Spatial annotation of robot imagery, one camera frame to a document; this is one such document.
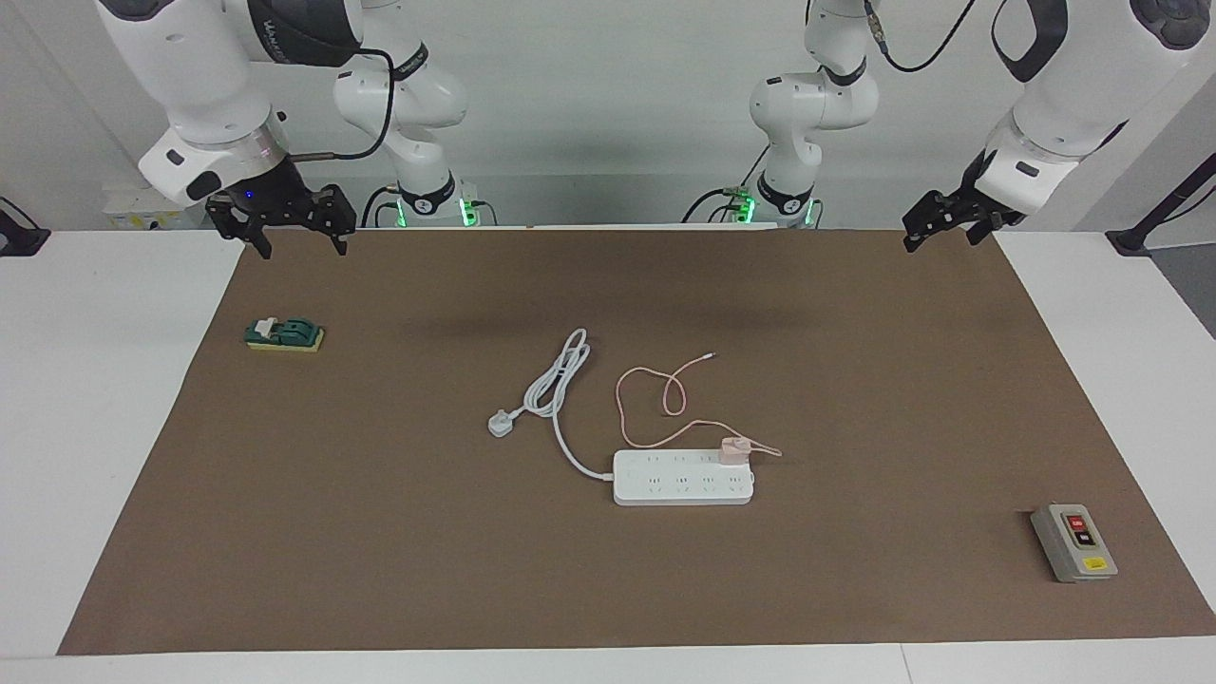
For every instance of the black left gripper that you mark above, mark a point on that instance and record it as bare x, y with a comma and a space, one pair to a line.
969, 195

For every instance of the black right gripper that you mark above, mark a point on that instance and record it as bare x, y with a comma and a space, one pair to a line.
275, 201

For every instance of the pink charger block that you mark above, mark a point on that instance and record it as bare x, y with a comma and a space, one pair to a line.
733, 450

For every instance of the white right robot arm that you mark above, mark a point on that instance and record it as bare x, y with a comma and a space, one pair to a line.
190, 85

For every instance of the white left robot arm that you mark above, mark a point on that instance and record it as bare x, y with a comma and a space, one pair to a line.
1045, 123

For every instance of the white power strip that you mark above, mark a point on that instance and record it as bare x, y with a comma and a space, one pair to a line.
674, 484

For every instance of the white background box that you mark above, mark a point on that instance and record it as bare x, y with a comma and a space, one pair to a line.
123, 214

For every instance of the black stand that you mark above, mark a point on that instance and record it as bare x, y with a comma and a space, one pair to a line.
1130, 242

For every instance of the black clamp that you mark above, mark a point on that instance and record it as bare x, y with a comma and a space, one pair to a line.
19, 242

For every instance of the brown table mat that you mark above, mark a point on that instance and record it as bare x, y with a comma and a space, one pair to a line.
608, 570

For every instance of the grey on-off switch box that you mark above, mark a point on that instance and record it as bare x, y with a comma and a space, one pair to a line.
1073, 543

